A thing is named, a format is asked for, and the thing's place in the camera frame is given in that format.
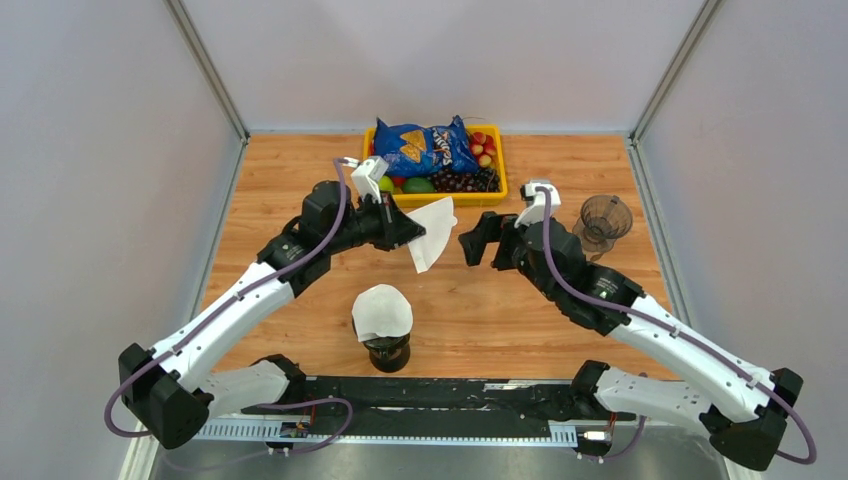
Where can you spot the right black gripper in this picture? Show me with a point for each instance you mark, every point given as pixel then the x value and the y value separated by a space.
pixel 492 228

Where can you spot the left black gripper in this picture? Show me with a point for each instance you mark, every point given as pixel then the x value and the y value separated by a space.
pixel 396 227

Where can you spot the white paper coffee filter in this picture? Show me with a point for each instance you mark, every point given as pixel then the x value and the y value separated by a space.
pixel 381 311

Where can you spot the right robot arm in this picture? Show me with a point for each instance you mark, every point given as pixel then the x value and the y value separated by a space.
pixel 739 407

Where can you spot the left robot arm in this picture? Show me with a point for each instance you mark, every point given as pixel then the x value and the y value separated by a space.
pixel 170 388

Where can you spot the dark coffee dripper on stand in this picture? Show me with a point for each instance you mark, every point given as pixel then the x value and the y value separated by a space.
pixel 388 352

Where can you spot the yellow plastic tray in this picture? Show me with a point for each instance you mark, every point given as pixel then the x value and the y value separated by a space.
pixel 460 199

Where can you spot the dark green avocado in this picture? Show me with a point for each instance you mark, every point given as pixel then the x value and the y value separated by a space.
pixel 418 185

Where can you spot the light green apple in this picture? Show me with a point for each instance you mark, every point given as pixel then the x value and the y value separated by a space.
pixel 386 184

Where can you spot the dark purple grapes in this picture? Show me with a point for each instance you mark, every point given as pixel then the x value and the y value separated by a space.
pixel 485 180

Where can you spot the blue chips bag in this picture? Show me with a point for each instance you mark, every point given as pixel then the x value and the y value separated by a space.
pixel 411 150

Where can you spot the red peaches bunch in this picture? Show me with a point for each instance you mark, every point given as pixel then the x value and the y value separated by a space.
pixel 483 148

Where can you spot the clear glass carafe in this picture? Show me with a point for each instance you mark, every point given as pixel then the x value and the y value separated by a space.
pixel 596 255

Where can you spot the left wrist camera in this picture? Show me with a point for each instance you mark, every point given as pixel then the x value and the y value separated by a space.
pixel 366 176

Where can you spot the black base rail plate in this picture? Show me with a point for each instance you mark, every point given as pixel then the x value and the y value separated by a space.
pixel 440 408

